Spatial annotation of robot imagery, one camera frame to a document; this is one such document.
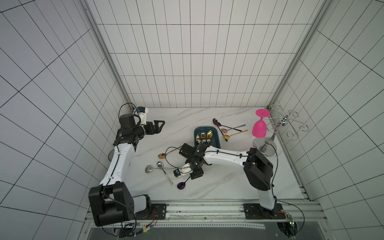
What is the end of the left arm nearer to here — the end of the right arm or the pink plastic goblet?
the end of the right arm

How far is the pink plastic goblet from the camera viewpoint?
0.83 m

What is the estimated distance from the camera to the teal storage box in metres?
0.99

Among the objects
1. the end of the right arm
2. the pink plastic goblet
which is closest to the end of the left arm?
the end of the right arm

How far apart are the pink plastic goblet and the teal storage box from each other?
0.23 meters

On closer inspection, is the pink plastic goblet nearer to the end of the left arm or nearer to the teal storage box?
the teal storage box
